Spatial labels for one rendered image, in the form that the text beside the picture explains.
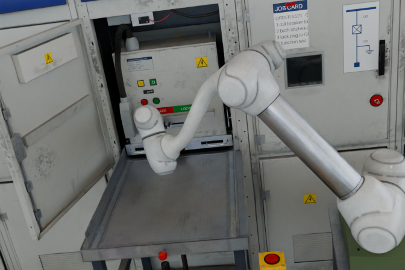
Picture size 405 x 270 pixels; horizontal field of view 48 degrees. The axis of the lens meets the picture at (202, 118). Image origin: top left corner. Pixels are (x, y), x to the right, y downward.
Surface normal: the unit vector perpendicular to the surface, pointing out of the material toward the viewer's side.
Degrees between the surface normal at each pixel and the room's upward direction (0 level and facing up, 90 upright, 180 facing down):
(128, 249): 90
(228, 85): 89
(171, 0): 90
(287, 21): 90
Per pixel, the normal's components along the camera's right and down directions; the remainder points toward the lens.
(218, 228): -0.13, -0.92
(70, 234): -0.04, 0.38
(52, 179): 0.94, 0.01
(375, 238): -0.33, 0.52
